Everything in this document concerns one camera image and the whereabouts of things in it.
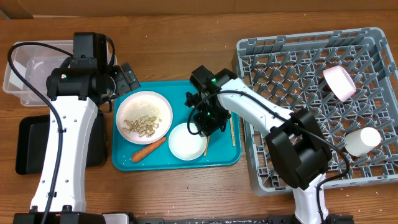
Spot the clear plastic bin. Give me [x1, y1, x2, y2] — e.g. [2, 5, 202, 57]
[2, 39, 118, 107]

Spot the left wooden chopstick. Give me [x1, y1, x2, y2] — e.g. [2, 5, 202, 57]
[203, 136, 210, 157]

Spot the white cup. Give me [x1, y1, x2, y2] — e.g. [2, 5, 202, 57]
[345, 127, 381, 157]

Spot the grey dishwasher rack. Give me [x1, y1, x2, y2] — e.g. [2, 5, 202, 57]
[234, 27, 397, 188]

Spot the wooden chopstick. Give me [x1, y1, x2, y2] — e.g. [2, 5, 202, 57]
[229, 111, 236, 147]
[203, 136, 210, 157]

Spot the right wooden chopstick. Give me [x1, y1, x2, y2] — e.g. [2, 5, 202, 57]
[229, 111, 236, 147]

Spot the pale green bowl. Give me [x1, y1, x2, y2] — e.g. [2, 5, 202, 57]
[169, 123, 207, 161]

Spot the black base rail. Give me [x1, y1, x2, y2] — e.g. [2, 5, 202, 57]
[124, 207, 355, 224]

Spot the orange carrot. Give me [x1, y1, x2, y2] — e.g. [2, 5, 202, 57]
[131, 136, 167, 162]

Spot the white plate with food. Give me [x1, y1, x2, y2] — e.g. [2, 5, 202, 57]
[115, 91, 173, 144]

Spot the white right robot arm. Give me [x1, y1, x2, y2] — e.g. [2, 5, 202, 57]
[185, 66, 354, 223]

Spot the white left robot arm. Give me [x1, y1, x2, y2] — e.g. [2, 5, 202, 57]
[7, 32, 140, 223]

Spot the black plastic bin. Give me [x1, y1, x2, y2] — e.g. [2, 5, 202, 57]
[15, 114, 107, 175]

